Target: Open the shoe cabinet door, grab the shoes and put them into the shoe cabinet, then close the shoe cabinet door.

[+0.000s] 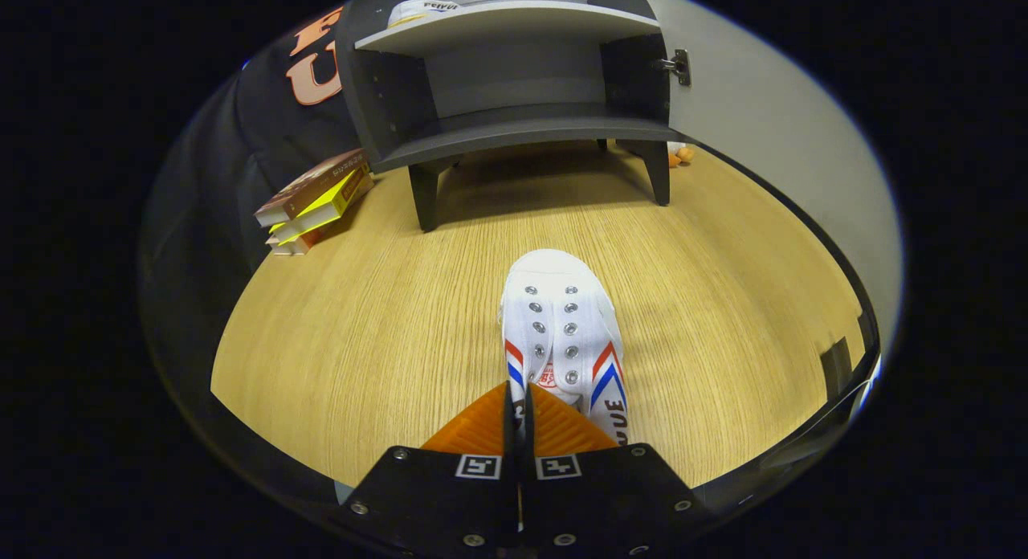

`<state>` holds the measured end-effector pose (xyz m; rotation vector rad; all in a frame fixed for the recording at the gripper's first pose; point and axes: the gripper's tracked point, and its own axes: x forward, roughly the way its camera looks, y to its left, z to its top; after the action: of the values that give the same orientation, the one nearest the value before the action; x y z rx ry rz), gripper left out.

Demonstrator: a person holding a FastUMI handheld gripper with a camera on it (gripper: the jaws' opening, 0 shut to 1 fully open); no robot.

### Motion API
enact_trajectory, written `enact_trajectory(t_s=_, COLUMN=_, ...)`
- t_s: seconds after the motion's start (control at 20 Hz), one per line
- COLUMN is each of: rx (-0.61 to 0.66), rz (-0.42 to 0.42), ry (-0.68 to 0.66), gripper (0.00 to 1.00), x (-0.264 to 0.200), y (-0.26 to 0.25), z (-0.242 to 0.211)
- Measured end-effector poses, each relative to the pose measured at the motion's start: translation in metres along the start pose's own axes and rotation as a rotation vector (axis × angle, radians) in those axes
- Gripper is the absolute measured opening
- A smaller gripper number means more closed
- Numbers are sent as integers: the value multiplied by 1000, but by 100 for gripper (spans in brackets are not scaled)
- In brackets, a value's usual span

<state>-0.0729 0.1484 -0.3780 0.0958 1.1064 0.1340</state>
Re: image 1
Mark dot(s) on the penguin plush toy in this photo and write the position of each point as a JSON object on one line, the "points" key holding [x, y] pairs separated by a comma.
{"points": [[681, 155]]}

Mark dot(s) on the white striped sneaker shoe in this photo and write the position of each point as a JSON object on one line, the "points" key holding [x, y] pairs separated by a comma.
{"points": [[418, 11], [554, 274]]}

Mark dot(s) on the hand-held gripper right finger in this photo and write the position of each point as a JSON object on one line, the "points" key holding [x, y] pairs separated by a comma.
{"points": [[610, 503]]}

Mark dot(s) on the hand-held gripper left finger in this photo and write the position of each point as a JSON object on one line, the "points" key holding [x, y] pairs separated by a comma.
{"points": [[434, 503]]}

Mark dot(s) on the brown book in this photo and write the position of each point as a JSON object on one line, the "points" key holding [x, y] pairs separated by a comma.
{"points": [[313, 185]]}

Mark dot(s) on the black backdrop cloth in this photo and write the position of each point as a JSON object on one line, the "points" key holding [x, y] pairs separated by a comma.
{"points": [[265, 125]]}

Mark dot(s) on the yellow book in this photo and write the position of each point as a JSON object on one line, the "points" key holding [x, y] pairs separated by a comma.
{"points": [[325, 210]]}

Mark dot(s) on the beige shoe cabinet door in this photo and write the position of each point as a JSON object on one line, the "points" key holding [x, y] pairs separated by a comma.
{"points": [[763, 117]]}

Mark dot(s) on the dark grey shoe cabinet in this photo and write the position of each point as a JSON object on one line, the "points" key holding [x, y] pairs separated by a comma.
{"points": [[514, 129]]}

